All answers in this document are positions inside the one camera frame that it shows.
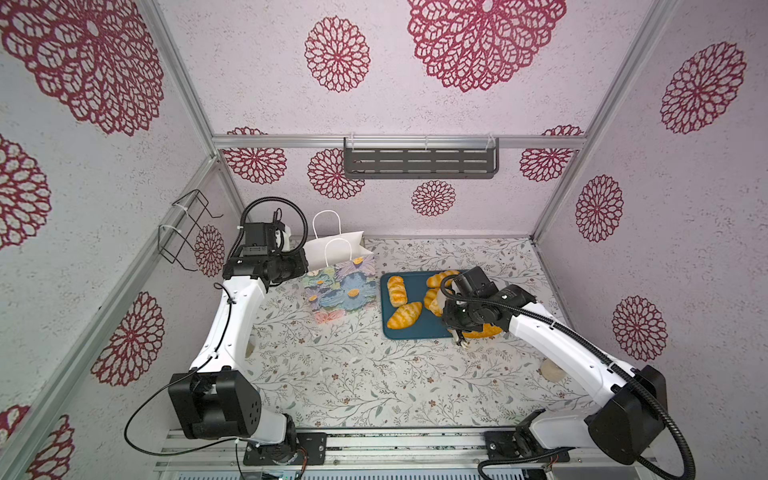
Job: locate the croissant bread lower left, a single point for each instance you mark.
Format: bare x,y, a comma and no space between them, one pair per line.
405,316

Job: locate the croissant bread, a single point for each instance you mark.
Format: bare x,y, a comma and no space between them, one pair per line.
405,316
436,280

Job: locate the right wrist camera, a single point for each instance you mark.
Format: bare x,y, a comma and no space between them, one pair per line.
474,281

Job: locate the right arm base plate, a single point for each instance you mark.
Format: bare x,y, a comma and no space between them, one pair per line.
516,449

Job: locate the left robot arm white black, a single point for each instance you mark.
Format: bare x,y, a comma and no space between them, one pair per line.
215,399

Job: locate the small croissant centre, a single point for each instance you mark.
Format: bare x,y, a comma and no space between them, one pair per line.
434,302

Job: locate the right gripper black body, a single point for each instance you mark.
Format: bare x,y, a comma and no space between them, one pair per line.
461,316

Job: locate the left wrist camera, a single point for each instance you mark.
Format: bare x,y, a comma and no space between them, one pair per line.
264,238

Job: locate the grey wall shelf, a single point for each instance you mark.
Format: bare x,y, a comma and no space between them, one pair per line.
397,162

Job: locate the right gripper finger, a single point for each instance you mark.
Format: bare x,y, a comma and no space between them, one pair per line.
469,336
458,338

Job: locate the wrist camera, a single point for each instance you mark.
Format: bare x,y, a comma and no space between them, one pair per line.
474,281
264,238

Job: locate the teal serving tray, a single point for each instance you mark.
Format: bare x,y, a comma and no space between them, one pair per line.
428,326

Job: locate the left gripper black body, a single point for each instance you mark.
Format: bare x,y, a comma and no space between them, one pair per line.
290,266

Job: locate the tape roll on table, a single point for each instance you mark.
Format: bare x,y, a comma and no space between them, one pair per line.
551,372

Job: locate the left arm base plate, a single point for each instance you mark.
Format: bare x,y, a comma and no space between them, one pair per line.
303,448

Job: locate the floral paper gift bag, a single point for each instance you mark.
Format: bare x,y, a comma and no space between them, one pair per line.
342,272

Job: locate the croissant bread top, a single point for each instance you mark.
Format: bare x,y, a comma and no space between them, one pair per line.
436,280

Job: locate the large round bread loaf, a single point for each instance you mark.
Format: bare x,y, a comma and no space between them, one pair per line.
488,331

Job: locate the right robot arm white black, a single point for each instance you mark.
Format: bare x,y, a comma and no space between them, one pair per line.
630,409

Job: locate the black wire wall rack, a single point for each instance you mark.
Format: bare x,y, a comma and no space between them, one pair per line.
172,239

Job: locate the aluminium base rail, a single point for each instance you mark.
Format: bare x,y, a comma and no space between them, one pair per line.
339,453

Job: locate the striped bread roll upper left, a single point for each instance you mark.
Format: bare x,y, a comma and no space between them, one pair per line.
397,291

